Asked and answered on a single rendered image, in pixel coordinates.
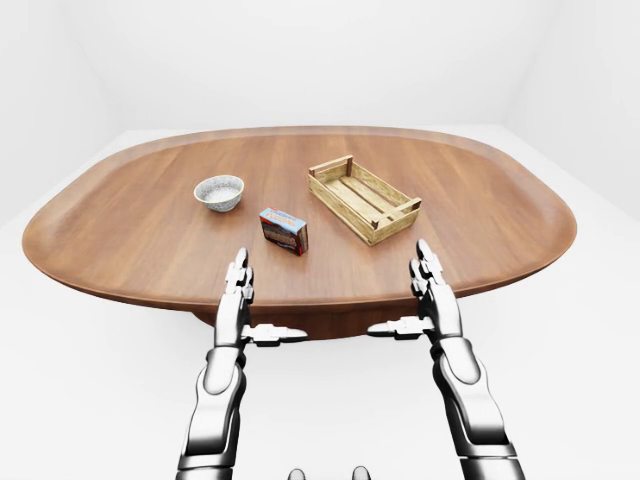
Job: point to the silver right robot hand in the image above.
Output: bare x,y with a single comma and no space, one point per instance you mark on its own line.
442,312

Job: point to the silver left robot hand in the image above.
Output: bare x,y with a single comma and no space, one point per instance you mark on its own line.
230,320

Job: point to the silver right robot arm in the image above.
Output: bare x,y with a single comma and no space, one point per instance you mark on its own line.
475,410

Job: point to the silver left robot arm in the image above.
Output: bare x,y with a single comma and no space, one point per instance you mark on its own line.
212,415

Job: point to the printed chocolate pudding box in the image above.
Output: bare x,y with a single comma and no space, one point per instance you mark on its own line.
284,232

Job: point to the wooden slat tray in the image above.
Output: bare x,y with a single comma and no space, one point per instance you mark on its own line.
364,200

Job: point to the dark round wooden table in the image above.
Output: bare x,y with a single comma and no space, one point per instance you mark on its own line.
300,215

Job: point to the patterned white bowl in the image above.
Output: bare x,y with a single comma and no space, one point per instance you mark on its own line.
218,193

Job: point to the small dark rounded shape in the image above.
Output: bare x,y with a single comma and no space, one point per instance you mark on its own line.
360,473
296,474

